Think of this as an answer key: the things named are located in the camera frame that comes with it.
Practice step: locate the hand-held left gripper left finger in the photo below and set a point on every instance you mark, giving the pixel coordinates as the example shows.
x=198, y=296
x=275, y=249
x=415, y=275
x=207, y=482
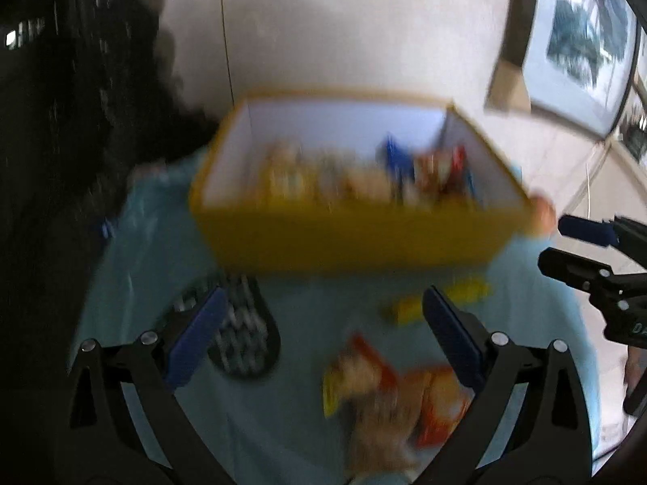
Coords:
x=197, y=336

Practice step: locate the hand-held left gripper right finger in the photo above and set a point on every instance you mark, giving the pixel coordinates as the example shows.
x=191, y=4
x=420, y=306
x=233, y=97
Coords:
x=452, y=336

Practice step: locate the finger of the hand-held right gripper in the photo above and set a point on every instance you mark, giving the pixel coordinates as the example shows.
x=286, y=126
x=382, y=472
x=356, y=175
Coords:
x=573, y=266
x=586, y=230

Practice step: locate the yellow cardboard box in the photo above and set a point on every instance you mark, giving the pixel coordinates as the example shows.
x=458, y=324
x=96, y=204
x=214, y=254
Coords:
x=354, y=242

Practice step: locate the blue snack packet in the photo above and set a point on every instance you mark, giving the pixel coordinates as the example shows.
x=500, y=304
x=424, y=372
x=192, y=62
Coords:
x=397, y=164

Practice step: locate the yellow chip packet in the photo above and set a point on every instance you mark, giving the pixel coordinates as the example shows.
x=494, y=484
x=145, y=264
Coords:
x=282, y=174

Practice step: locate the yellow snack packet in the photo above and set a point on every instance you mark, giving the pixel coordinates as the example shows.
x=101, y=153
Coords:
x=445, y=297

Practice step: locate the peach fruit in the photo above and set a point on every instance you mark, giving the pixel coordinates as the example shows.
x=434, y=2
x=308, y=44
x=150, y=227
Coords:
x=543, y=214

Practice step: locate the dark bottle rack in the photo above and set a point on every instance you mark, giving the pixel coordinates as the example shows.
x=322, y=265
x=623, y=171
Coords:
x=635, y=131

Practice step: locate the red white print snack packet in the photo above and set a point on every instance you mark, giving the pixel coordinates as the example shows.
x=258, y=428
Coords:
x=349, y=374

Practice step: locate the teal printed tablecloth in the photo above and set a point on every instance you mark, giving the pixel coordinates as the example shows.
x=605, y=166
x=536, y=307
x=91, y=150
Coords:
x=313, y=313

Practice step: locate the clear brown snack packet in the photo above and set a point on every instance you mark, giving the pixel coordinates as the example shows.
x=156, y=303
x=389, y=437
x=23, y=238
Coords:
x=379, y=439

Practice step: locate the cardboard corner protector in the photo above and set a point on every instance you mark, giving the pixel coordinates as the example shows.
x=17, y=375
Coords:
x=508, y=86

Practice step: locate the narrow framed painting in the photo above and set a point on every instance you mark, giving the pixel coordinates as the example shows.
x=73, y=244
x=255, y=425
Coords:
x=641, y=70

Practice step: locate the framed lotus painting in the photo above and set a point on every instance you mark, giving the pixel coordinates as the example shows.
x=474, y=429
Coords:
x=581, y=35

